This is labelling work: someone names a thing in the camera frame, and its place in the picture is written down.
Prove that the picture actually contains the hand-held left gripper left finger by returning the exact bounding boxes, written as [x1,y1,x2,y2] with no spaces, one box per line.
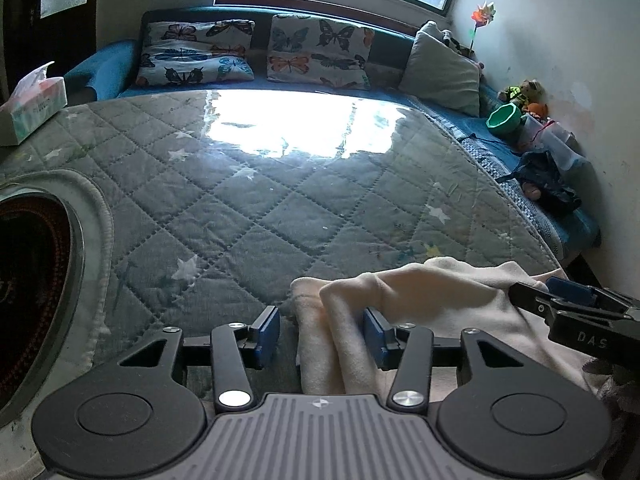
[117,305,281,409]

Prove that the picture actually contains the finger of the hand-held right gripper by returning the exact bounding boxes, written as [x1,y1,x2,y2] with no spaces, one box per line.
[509,282,640,322]
[546,276,640,308]

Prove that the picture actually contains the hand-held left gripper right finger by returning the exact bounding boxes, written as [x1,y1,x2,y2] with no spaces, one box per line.
[362,306,528,408]

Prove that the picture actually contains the cream white garment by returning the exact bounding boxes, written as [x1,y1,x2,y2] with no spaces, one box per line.
[290,256,616,397]

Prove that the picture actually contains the blue patterned sofa cover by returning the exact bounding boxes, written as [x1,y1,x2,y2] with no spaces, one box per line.
[390,85,603,261]

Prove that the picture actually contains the dark blue bag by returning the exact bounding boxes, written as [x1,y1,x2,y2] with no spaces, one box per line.
[495,149,583,216]

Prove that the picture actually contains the clear plastic storage box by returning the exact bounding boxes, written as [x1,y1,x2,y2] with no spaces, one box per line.
[517,117,588,176]

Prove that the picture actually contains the grey quilted star table cover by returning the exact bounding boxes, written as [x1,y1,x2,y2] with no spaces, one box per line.
[0,87,565,411]

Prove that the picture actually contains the green bowl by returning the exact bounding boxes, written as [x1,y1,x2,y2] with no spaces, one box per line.
[486,103,523,136]

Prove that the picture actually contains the stuffed bear toy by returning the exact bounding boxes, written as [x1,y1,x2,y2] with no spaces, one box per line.
[497,80,543,111]

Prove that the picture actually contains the grey pillow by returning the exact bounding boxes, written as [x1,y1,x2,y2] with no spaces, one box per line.
[398,30,482,117]

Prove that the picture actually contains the black and white patterned pillow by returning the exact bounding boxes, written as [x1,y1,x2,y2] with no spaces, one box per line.
[420,20,476,58]

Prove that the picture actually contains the colourful pinwheel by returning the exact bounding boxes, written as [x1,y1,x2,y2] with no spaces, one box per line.
[470,2,498,56]

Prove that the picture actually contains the butterfly print pillow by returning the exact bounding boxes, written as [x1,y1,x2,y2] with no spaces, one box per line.
[266,14,375,91]
[136,20,256,87]

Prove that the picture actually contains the blue sofa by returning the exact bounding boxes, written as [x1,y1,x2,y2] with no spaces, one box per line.
[62,6,603,261]

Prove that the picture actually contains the tissue box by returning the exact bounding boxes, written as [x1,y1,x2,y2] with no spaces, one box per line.
[0,61,68,147]

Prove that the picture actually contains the wooden windowsill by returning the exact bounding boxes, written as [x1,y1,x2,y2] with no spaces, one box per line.
[215,0,451,26]

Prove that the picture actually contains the dark door with frosted glass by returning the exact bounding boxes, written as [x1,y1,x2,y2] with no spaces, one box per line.
[0,0,101,106]

